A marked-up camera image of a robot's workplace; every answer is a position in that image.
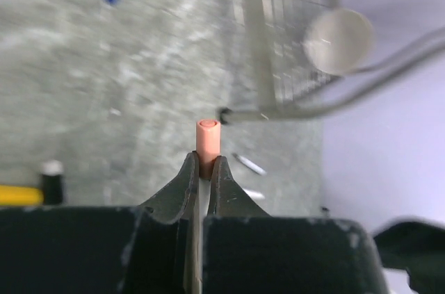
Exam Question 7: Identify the red white bowl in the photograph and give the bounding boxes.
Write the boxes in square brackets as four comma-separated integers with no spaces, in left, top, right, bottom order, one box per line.
[302,8,373,76]

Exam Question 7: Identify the yellow pen cap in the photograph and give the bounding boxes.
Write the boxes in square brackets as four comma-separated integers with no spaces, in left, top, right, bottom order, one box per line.
[0,185,44,206]

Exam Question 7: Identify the black pen cap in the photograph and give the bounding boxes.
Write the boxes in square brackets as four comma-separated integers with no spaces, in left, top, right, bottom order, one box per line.
[40,160,65,205]

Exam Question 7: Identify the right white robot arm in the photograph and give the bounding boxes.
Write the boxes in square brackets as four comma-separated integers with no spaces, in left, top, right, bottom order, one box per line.
[373,220,444,293]

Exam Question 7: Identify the steel dish rack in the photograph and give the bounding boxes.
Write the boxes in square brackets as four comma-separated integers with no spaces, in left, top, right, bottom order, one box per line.
[218,0,444,124]

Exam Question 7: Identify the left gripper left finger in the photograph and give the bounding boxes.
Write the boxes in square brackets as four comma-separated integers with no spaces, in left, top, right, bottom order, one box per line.
[1,152,200,293]

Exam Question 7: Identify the orange pen cap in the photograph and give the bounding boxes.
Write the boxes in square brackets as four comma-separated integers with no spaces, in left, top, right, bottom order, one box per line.
[196,119,221,180]

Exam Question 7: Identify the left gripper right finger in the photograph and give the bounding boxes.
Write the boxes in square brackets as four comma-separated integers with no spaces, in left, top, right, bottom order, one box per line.
[203,157,389,293]

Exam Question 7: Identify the black cap marker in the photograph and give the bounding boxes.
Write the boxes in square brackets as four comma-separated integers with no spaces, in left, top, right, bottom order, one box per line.
[232,153,267,176]

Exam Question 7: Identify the yellow cap marker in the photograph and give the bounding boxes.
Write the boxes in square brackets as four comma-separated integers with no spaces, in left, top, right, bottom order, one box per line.
[243,188,266,200]

